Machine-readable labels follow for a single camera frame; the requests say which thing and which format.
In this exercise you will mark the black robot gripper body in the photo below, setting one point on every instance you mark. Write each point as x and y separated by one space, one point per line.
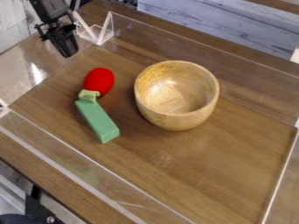
57 17

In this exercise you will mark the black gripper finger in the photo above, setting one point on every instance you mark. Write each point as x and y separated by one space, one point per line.
63 39

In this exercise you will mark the clear acrylic tray wall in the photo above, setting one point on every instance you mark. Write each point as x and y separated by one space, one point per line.
229 172

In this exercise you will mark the red plush strawberry toy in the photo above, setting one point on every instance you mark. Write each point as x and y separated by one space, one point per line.
97 84

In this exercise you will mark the green rectangular block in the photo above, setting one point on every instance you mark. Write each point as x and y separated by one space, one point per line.
98 119

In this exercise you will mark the clear acrylic corner bracket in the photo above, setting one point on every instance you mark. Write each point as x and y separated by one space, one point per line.
97 34

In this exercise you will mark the wooden bowl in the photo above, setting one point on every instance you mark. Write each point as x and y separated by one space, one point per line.
177 93

